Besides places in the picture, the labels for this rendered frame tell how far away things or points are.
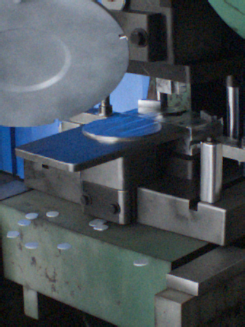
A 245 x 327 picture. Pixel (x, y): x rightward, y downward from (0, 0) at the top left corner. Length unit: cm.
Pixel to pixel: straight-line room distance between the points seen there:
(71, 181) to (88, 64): 33
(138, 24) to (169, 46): 6
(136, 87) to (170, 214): 173
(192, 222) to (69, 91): 27
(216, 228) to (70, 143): 26
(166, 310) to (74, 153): 28
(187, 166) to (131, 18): 25
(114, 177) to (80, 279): 18
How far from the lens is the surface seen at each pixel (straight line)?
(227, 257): 131
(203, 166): 133
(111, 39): 120
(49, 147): 137
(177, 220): 138
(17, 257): 155
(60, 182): 154
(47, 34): 120
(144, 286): 134
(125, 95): 318
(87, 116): 165
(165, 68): 143
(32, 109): 131
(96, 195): 144
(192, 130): 146
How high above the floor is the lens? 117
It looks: 17 degrees down
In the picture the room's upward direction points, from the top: 1 degrees counter-clockwise
